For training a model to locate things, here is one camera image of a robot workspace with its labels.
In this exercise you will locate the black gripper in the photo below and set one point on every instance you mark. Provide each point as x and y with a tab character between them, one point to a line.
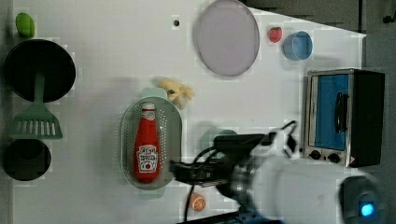
202	173

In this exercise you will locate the red ketchup bottle plush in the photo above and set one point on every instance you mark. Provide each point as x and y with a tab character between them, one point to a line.
146	156

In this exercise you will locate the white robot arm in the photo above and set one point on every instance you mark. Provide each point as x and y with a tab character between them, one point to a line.
299	191

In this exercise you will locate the green oval strainer basket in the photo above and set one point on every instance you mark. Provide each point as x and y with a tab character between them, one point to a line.
169	132

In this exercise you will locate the orange slice toy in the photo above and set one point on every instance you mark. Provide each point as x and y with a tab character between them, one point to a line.
197	202

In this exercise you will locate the green metal mug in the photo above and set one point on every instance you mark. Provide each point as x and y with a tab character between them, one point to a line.
207	140

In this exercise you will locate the yellow banana peel toy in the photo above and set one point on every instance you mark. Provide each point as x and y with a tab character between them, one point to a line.
177	93

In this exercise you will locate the lilac round plate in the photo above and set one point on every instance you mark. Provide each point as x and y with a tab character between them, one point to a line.
228	37

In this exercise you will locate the green slotted spatula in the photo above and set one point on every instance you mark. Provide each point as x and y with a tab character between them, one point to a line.
36	121

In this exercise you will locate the black cup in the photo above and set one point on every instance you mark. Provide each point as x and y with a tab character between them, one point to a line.
26	159

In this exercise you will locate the red strawberry toy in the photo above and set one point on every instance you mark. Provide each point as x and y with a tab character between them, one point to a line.
275	34

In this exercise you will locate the blue bowl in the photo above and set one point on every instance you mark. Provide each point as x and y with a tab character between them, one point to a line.
298	46

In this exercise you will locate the silver toaster oven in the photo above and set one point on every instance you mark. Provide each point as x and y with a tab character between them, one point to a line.
344	112

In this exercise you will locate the black frying pan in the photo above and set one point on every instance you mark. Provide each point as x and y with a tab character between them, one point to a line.
39	56

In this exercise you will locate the green pepper toy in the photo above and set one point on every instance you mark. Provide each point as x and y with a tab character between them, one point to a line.
25	25

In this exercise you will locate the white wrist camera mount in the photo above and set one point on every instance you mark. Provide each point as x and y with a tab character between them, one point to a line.
278	142

